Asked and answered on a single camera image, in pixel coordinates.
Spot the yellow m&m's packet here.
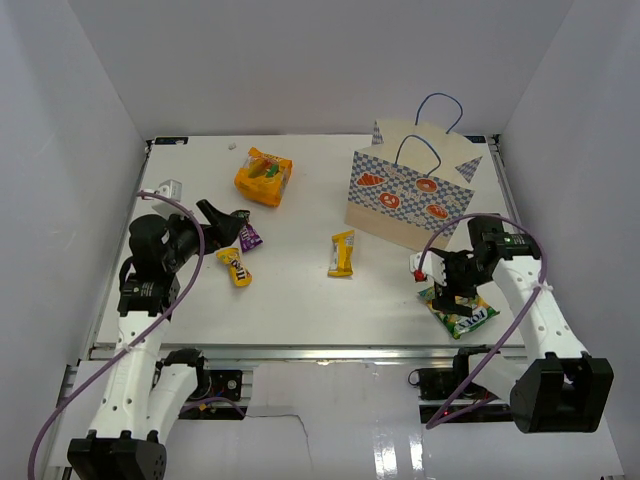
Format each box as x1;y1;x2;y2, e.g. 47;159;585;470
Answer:
216;247;253;287

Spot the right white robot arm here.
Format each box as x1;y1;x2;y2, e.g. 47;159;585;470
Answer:
410;213;614;433

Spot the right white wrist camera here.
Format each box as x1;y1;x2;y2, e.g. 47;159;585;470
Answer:
409;249;449;286

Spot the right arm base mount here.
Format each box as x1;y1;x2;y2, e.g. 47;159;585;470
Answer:
407;368;512;424

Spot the orange mango gummy bag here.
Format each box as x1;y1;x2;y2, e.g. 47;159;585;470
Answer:
234;147;293;207

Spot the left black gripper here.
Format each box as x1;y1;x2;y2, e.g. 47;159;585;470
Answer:
163;199;245;272

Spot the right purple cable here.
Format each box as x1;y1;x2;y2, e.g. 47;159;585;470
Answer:
418;212;551;431

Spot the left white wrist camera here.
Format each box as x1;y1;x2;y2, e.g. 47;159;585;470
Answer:
142;179;182;218

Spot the green fox's candy bag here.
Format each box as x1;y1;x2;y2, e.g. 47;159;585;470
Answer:
418;286;500;340

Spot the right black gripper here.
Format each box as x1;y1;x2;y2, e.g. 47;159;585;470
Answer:
432;249;493;318

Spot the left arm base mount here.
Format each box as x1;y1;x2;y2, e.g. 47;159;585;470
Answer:
183;370;243;411

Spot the purple m&m's packet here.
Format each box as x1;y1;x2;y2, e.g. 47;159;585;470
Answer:
239;223;263;253

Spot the yellow snack bar packet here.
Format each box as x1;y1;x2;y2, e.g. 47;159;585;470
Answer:
328;230;355;277

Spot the white front cover sheet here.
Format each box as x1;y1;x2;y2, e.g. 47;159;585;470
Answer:
42;360;626;480

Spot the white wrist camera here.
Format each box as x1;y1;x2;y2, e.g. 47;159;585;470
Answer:
409;249;449;286
142;179;182;218

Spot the purple cable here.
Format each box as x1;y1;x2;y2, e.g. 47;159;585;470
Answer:
418;212;551;431
25;189;247;480

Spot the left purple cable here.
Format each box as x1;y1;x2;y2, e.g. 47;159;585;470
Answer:
25;189;247;480

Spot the blue checkered paper bag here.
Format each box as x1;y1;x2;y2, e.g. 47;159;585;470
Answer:
345;92;483;250

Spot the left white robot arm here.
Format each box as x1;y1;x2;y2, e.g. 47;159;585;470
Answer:
67;199;247;479

